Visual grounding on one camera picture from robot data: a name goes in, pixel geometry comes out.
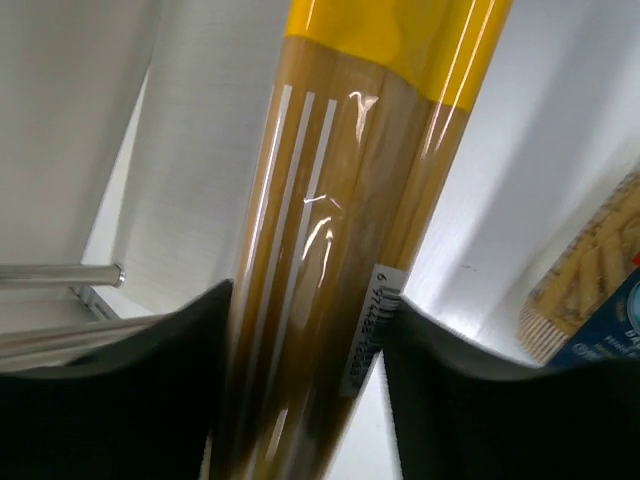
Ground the yellow spaghetti packet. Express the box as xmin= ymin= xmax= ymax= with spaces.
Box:
xmin=209 ymin=1 xmax=511 ymax=479

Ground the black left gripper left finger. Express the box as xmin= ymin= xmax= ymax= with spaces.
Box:
xmin=1 ymin=280 xmax=233 ymax=479

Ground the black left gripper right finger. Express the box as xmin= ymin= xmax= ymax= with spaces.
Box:
xmin=383 ymin=304 xmax=639 ymax=479

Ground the white two-tier shelf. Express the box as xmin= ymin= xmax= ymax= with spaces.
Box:
xmin=1 ymin=1 xmax=289 ymax=372

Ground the blue Agnesi pasta bag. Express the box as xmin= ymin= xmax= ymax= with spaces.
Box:
xmin=518 ymin=170 xmax=639 ymax=367

